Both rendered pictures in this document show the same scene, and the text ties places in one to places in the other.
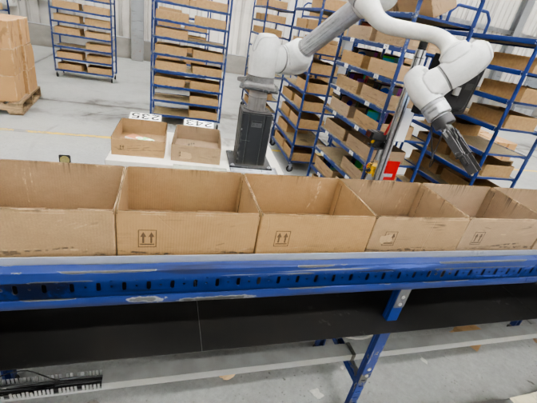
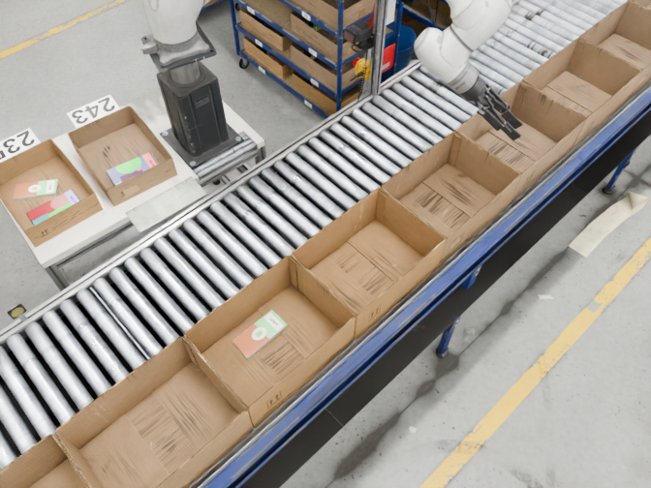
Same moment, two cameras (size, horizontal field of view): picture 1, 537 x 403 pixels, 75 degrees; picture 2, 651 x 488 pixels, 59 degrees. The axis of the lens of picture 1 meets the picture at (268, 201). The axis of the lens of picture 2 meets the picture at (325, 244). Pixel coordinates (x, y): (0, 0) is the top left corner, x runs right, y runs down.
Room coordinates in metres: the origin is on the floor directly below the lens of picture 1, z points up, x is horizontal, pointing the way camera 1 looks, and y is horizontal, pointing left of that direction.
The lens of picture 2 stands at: (0.21, 0.40, 2.50)
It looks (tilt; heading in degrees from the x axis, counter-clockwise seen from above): 55 degrees down; 337
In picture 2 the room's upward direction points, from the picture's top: straight up
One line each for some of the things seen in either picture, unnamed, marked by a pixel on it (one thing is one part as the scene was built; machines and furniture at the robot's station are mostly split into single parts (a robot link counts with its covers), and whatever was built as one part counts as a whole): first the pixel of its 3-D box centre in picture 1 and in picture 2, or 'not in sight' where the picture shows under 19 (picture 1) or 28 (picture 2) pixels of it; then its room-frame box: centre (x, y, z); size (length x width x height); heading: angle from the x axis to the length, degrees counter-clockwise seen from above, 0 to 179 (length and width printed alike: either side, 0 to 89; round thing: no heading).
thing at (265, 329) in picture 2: not in sight; (260, 334); (1.01, 0.27, 0.89); 0.16 x 0.07 x 0.02; 110
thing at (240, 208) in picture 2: not in sight; (266, 232); (1.49, 0.09, 0.72); 0.52 x 0.05 x 0.05; 20
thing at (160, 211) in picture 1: (188, 212); (272, 337); (0.95, 0.25, 0.96); 0.39 x 0.29 x 0.17; 110
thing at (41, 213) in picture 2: not in sight; (56, 212); (1.88, 0.80, 0.76); 0.19 x 0.14 x 0.02; 106
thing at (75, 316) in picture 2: not in sight; (102, 350); (1.25, 0.76, 0.72); 0.52 x 0.05 x 0.05; 20
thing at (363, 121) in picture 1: (381, 124); not in sight; (2.77, -0.76, 0.99); 0.40 x 0.30 x 0.10; 16
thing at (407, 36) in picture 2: not in sight; (390, 55); (2.93, -1.23, 0.15); 0.31 x 0.31 x 0.29
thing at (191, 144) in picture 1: (196, 143); (122, 153); (2.05, 0.50, 0.80); 0.38 x 0.28 x 0.10; 13
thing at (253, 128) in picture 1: (252, 135); (195, 107); (2.06, 0.18, 0.91); 0.26 x 0.26 x 0.33; 16
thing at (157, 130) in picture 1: (141, 137); (43, 190); (1.97, 0.83, 0.80); 0.38 x 0.28 x 0.10; 17
